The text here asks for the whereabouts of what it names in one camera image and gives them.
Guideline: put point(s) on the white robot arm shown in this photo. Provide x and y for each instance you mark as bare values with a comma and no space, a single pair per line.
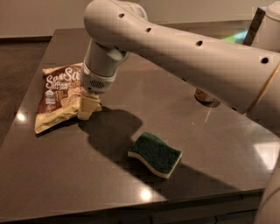
244,78

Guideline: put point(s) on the brown sea salt chip bag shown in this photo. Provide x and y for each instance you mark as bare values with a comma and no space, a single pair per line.
60,98

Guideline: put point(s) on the orange soda can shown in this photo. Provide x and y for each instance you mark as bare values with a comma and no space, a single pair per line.
202,96

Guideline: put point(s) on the green and yellow sponge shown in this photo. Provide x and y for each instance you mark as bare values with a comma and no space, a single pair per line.
155,154

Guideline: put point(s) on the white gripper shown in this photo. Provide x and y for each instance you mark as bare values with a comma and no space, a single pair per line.
94,80

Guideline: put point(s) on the dark object at table edge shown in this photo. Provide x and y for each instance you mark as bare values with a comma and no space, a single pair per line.
254,26

